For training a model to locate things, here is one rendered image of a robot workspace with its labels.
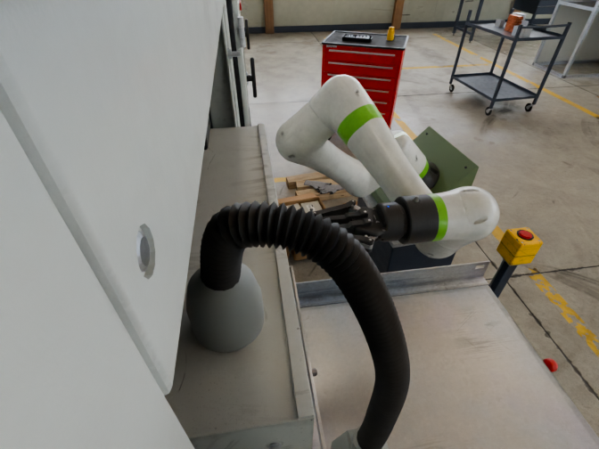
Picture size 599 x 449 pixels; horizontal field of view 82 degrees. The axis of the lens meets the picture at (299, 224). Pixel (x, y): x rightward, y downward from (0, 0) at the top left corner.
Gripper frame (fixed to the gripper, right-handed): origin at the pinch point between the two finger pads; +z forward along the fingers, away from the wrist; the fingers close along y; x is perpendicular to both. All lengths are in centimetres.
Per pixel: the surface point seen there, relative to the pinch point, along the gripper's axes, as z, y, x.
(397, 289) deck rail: -32, 12, -38
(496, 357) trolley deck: -49, -12, -38
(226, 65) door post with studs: 9.0, 16.3, 24.7
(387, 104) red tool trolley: -119, 244, -77
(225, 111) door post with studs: 10.4, 16.3, 16.7
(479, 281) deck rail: -58, 11, -38
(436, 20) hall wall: -433, 783, -108
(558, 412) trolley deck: -55, -26, -38
